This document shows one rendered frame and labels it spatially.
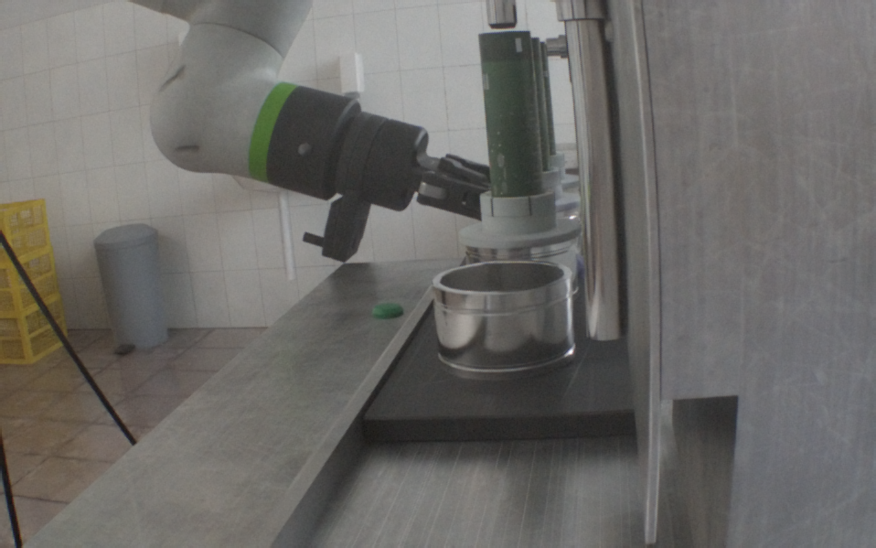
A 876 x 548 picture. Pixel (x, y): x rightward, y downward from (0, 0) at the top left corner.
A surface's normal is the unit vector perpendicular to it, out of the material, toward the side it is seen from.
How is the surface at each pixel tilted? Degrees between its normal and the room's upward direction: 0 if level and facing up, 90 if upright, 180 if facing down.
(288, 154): 101
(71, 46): 90
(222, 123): 89
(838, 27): 90
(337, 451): 90
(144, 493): 0
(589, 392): 0
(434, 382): 0
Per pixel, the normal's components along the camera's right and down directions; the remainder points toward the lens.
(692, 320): -0.16, 0.22
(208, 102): 0.18, -0.04
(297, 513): 0.98, -0.04
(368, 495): -0.08, -0.97
